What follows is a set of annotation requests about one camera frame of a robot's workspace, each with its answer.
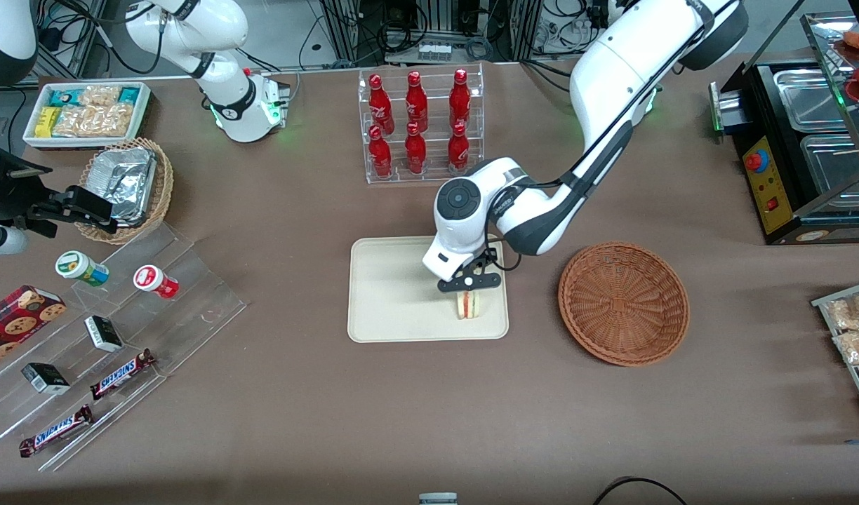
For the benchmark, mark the clear bag of crackers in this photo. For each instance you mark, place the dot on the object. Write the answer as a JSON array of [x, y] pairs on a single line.
[[92, 120], [100, 96]]

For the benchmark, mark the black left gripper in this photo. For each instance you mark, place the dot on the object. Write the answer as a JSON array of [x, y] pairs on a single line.
[[484, 258]]

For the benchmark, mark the red cola bottle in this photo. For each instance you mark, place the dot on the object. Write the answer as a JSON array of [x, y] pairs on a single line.
[[380, 102], [458, 149], [415, 151], [460, 95], [416, 98], [380, 154]]

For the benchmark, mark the cream plastic tray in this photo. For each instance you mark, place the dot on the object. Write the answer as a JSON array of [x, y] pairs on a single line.
[[394, 294]]

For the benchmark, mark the small grey device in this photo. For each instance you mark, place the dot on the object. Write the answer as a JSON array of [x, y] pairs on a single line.
[[438, 499]]

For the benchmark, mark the wrapped bread pack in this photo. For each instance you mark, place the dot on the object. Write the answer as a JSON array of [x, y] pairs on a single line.
[[850, 312], [857, 347]]

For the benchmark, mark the round brown wicker basket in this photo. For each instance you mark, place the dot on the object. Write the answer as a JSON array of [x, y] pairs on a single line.
[[622, 305]]

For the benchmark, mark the black food warmer cabinet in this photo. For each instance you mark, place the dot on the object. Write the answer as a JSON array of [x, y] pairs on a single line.
[[770, 203]]

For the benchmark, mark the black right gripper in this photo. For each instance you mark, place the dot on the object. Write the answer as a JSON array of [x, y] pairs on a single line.
[[10, 196]]

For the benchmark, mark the white rectangular snack bin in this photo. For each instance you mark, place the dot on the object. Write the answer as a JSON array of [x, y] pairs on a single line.
[[29, 137]]

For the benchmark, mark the clear acrylic stepped display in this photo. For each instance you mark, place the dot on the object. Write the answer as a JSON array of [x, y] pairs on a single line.
[[191, 308]]

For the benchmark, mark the triangular sandwich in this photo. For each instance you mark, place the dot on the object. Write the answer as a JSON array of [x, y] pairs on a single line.
[[468, 307]]

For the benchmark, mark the red cookie box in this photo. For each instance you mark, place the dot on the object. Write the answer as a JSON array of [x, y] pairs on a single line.
[[15, 322]]

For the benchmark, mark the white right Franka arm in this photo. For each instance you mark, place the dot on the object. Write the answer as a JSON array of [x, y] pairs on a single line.
[[219, 31]]

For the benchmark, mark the small black carton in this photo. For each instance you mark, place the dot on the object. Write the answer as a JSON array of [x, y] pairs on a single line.
[[103, 334], [45, 378]]

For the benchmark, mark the aluminium foil container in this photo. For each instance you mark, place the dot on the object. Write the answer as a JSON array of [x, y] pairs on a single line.
[[124, 179]]

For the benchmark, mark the clear acrylic bottle rack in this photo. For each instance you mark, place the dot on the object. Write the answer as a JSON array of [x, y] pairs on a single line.
[[433, 175]]

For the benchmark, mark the steel food pan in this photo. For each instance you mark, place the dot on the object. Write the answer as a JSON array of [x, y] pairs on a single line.
[[833, 165], [808, 98]]

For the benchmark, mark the teal snack pack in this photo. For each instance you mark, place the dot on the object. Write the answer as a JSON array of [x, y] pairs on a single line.
[[129, 95], [64, 97]]

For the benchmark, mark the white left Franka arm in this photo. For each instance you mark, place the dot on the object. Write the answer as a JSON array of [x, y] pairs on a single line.
[[612, 70]]

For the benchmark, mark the green lid white cup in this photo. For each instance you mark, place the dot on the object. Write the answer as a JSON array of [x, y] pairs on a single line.
[[78, 266]]

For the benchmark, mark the white power strip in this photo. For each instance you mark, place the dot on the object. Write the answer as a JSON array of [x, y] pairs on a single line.
[[434, 51]]

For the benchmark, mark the red lid white cup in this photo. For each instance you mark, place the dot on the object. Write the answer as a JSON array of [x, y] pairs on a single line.
[[154, 280]]

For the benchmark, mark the light wicker basket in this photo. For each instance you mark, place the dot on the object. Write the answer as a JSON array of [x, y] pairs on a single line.
[[164, 189]]

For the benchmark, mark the yellow snack pack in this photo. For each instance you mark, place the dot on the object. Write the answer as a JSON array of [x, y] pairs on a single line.
[[47, 121]]

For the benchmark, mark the Snickers chocolate bar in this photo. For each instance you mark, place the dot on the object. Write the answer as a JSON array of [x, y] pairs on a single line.
[[121, 375], [56, 431]]

